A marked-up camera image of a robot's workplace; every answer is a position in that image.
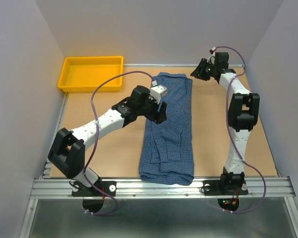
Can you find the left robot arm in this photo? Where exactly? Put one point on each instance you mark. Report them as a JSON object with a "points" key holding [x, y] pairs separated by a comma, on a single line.
{"points": [[68, 149]]}

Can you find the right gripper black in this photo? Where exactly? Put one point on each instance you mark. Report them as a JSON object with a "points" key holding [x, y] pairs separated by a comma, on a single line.
{"points": [[198, 72]]}

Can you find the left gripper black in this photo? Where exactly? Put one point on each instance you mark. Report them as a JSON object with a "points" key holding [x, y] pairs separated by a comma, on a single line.
{"points": [[161, 116]]}

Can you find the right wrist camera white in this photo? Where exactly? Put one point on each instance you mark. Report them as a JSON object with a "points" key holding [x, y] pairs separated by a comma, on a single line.
{"points": [[211, 58]]}

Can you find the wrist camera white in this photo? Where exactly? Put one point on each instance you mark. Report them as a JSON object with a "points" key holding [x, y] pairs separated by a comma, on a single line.
{"points": [[211, 58], [157, 91]]}

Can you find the aluminium mounting rail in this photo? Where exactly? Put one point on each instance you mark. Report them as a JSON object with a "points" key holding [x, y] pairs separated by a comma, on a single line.
{"points": [[134, 188]]}

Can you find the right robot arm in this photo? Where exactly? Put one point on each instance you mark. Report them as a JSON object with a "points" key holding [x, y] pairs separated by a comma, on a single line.
{"points": [[242, 109]]}

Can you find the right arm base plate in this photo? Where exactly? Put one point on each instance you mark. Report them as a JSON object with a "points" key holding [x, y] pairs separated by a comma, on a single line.
{"points": [[217, 188]]}

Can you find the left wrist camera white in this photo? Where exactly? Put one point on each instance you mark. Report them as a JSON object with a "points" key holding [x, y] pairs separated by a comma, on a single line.
{"points": [[157, 91]]}

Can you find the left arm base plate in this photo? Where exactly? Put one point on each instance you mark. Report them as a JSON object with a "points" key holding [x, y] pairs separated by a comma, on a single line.
{"points": [[79, 190]]}

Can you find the blue plaid long sleeve shirt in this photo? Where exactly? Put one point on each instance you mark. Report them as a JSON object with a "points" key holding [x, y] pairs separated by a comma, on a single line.
{"points": [[167, 152]]}

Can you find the yellow plastic bin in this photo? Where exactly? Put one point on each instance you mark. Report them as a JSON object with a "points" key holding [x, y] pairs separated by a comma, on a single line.
{"points": [[85, 74]]}

